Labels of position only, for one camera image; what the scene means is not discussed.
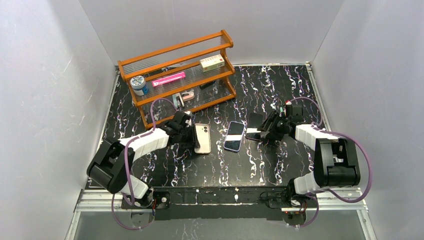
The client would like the grey pink clip tool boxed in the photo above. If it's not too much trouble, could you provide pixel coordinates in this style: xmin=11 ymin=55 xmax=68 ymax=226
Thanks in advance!
xmin=172 ymin=91 xmax=195 ymax=109

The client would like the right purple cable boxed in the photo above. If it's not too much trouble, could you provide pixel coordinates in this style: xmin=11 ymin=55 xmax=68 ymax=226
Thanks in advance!
xmin=286 ymin=96 xmax=374 ymax=229

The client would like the blue white round tin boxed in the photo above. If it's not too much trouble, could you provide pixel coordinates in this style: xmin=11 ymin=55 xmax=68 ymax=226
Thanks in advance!
xmin=129 ymin=75 xmax=149 ymax=96

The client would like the purple cable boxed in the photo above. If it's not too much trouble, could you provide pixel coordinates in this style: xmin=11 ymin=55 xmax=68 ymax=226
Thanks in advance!
xmin=286 ymin=96 xmax=374 ymax=229
xmin=110 ymin=97 xmax=178 ymax=231

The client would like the pink flat box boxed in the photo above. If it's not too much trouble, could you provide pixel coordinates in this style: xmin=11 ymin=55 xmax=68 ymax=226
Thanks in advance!
xmin=151 ymin=71 xmax=186 ymax=87

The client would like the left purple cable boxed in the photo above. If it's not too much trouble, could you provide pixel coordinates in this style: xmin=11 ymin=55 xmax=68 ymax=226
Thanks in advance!
xmin=110 ymin=97 xmax=178 ymax=231

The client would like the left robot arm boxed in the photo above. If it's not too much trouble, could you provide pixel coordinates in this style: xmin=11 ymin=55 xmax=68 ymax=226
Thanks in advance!
xmin=86 ymin=110 xmax=199 ymax=208

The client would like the pink phone case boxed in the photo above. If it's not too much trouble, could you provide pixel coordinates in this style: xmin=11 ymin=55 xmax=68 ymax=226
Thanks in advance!
xmin=194 ymin=123 xmax=211 ymax=154

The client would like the phone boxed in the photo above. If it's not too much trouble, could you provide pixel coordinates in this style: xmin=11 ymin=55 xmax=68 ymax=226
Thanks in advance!
xmin=223 ymin=121 xmax=245 ymax=152

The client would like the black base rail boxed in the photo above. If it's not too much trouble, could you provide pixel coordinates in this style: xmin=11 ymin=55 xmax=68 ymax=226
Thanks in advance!
xmin=120 ymin=186 xmax=308 ymax=225

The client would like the black smartphone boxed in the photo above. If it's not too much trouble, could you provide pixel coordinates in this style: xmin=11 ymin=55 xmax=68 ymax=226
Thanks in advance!
xmin=245 ymin=112 xmax=264 ymax=141

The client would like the white red cardboard box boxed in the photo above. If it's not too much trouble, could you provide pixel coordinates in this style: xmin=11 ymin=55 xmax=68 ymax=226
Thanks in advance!
xmin=199 ymin=54 xmax=225 ymax=73

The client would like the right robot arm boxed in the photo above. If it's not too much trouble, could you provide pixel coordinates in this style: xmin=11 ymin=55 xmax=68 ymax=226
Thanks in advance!
xmin=257 ymin=104 xmax=361 ymax=196

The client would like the orange wooden shelf rack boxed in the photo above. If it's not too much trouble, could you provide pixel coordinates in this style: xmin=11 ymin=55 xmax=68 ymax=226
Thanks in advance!
xmin=118 ymin=29 xmax=237 ymax=129

